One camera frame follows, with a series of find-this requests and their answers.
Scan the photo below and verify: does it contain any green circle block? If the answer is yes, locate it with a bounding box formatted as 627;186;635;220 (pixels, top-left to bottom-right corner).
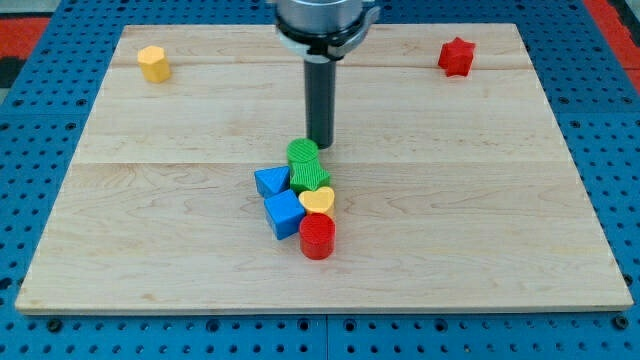
286;138;319;163

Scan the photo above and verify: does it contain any red cylinder block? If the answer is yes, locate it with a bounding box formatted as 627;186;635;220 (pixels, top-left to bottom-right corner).
299;213;336;260

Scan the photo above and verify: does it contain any yellow hexagon block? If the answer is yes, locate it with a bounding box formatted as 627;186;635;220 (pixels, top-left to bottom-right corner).
137;45;171;83

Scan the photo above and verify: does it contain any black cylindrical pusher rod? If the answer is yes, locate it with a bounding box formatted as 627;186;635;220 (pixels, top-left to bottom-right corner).
304;61;336;149

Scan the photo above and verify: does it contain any blue triangle block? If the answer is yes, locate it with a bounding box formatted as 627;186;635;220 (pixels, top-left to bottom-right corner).
254;166;290;198

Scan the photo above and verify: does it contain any yellow heart block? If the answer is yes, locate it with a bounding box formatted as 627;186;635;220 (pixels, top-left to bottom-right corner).
298;186;335;218

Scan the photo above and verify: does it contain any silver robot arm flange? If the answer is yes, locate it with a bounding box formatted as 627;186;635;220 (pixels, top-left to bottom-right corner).
273;0;381;64

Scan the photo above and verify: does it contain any blue cube block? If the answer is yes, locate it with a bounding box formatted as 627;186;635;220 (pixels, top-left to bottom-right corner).
263;190;306;240

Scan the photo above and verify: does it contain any green star block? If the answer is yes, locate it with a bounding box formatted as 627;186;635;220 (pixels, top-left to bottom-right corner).
289;159;331;194

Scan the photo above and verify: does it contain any red star block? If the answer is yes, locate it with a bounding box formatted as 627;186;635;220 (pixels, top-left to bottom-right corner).
438;37;476;77

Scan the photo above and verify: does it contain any light wooden board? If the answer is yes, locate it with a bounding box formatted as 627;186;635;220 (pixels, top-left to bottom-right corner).
15;23;633;315

